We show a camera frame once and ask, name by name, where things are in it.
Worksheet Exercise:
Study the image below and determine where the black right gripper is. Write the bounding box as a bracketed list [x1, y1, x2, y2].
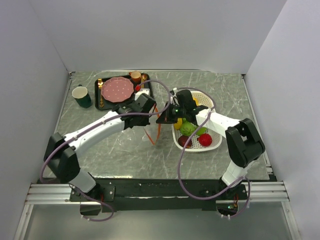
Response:
[156, 101, 186, 125]

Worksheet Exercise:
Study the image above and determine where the yellow corn cob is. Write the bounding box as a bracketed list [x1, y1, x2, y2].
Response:
[173, 118, 183, 130]

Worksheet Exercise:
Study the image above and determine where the clear zip top bag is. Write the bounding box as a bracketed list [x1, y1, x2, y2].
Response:
[137, 105, 162, 146]

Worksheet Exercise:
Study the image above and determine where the green round cabbage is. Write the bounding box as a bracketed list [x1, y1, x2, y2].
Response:
[179, 121, 196, 137]

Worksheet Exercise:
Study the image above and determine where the green star fruit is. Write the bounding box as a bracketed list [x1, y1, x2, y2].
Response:
[196, 127, 207, 136]

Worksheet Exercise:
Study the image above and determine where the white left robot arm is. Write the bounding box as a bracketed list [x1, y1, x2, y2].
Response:
[42, 93, 156, 201]

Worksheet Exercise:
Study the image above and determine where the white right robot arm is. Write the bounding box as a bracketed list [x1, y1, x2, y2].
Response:
[156, 87, 266, 199]

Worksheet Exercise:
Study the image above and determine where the dark red plum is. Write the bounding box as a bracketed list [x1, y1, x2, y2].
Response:
[178, 135, 193, 149]

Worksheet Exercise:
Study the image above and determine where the gold spoon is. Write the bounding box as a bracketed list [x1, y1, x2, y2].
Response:
[140, 73, 148, 85]

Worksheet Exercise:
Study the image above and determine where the small orange cup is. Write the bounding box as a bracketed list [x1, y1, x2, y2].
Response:
[129, 70, 142, 84]

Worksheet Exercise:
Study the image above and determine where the pink dotted plate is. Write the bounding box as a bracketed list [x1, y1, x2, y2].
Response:
[101, 76, 134, 103]

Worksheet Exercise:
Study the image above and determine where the white perforated basket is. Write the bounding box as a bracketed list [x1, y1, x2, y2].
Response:
[171, 90, 223, 153]

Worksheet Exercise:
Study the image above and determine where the black serving tray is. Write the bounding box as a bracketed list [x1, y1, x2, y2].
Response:
[94, 74, 154, 111]

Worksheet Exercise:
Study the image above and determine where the red strawberry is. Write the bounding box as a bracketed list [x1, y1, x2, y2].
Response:
[197, 133, 213, 147]

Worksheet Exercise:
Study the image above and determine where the gold fork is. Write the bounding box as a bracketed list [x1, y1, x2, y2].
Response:
[97, 78, 104, 108]

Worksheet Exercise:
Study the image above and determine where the dark green mug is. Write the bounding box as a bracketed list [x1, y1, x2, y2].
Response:
[71, 84, 92, 109]

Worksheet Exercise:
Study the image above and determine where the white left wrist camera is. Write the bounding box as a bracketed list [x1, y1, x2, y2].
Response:
[134, 85, 151, 101]

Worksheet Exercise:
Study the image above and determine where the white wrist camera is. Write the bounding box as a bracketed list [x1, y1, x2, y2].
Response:
[170, 87, 180, 106]
[134, 85, 151, 101]

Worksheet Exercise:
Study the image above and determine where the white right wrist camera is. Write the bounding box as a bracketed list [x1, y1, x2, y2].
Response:
[170, 87, 180, 106]

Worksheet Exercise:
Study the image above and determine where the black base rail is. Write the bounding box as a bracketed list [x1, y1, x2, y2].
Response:
[69, 178, 249, 216]

